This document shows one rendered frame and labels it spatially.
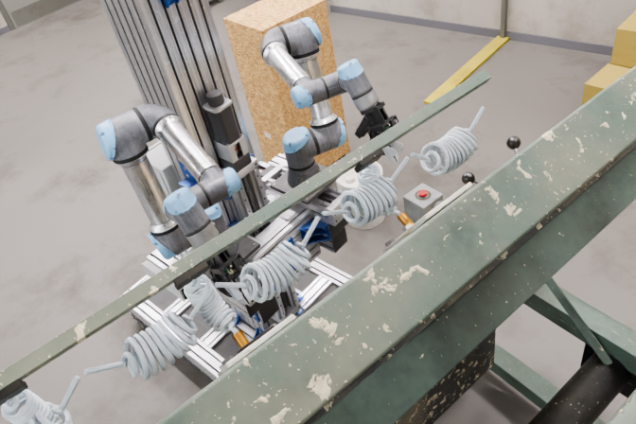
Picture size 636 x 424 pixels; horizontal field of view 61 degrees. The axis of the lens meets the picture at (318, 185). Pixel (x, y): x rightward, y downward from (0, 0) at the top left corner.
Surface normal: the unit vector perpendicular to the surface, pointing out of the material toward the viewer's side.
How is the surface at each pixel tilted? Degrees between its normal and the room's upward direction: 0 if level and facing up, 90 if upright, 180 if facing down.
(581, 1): 90
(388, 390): 36
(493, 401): 0
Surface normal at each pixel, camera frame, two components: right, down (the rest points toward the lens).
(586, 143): 0.22, -0.38
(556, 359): -0.17, -0.77
